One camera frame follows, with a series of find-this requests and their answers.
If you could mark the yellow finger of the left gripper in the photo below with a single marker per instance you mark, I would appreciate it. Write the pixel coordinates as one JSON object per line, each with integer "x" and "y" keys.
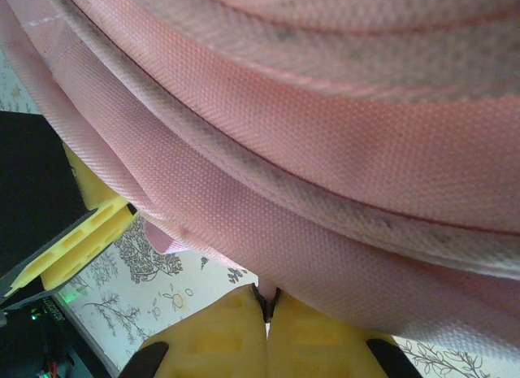
{"x": 73, "y": 248}
{"x": 95, "y": 187}

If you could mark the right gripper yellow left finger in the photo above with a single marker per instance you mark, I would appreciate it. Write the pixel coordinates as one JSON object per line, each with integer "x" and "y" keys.
{"x": 219, "y": 345}

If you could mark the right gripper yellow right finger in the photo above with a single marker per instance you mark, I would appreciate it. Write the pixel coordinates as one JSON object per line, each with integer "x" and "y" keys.
{"x": 317, "y": 349}

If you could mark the pink student backpack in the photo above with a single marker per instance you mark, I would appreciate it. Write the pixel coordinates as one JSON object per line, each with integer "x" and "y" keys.
{"x": 325, "y": 150}

